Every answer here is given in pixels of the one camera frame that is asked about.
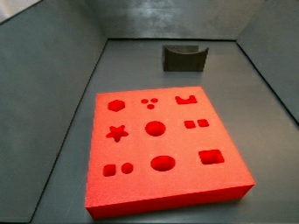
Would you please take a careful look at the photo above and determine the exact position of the dark grey curved bracket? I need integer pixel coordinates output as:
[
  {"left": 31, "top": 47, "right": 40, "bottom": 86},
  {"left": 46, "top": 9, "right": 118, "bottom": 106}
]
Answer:
[{"left": 163, "top": 45, "right": 210, "bottom": 72}]

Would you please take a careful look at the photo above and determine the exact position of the red shape-sorting board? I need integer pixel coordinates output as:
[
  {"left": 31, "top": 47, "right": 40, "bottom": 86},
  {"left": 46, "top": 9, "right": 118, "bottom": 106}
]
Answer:
[{"left": 86, "top": 87, "right": 255, "bottom": 219}]

